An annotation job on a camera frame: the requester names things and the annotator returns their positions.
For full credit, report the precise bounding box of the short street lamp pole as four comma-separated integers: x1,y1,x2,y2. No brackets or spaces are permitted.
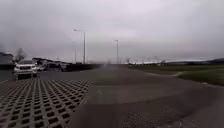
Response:
113,39,120,65

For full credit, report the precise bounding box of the grey asphalt road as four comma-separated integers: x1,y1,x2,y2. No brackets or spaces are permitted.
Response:
0,63,224,128

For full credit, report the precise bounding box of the green grass field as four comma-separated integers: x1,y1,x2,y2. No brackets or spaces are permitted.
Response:
129,63,224,86

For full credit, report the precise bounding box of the tall street lamp pole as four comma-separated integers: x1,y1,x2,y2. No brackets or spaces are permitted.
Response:
73,28,87,65

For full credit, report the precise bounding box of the building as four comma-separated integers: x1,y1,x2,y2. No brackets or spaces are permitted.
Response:
0,51,16,71

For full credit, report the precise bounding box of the row of parked vehicles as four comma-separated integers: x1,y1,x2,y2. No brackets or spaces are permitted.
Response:
33,59,103,72

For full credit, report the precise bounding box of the white car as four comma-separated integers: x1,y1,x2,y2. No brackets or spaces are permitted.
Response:
13,59,39,80

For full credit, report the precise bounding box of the grid paver parking ground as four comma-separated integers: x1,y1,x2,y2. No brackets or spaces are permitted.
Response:
0,78,92,128

